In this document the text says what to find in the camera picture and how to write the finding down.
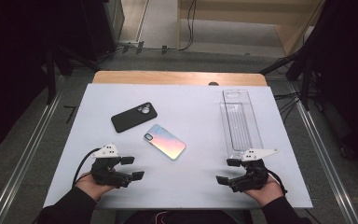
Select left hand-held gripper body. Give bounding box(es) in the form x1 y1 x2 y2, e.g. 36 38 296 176
89 143 133 189

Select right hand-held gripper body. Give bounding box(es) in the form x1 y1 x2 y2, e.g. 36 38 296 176
228 147 279 193

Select clear plastic rack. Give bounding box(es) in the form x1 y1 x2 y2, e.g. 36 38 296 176
219 89 265 160

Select black phone case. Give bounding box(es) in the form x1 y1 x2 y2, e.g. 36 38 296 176
110 102 158 133

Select iridescent phone case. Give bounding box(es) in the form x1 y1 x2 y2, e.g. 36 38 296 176
143 123 187 161

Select person's left hand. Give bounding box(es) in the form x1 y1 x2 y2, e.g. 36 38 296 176
74 172 116 202

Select person's right hand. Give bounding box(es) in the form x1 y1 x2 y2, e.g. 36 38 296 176
243 174 285 208

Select white board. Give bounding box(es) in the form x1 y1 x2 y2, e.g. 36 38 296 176
43 83 314 209

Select wooden table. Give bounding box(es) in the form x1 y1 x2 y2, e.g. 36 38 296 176
92 70 269 88

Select black metal stand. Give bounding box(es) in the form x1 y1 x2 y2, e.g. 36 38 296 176
45 43 101 105
259 46 313 111

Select dark cabinet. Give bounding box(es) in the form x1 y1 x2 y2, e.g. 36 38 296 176
83 0 126 60

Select black curtain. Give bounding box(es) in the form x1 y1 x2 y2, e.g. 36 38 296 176
0 0 54 157
304 0 358 166

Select light wooden shelf unit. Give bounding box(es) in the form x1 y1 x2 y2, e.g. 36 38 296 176
176 0 327 56

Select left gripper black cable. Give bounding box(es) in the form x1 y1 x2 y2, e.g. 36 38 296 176
72 147 103 188

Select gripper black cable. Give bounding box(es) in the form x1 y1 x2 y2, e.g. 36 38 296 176
267 169 288 196
72 147 103 188

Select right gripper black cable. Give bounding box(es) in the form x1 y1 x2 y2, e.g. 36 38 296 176
267 169 288 196

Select metal floor rail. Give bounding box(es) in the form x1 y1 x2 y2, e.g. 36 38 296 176
288 82 358 224
0 74 64 224

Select black floor cables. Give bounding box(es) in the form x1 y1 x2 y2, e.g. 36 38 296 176
273 91 302 122

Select black hanging cable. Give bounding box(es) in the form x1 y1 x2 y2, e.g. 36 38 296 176
176 0 198 51

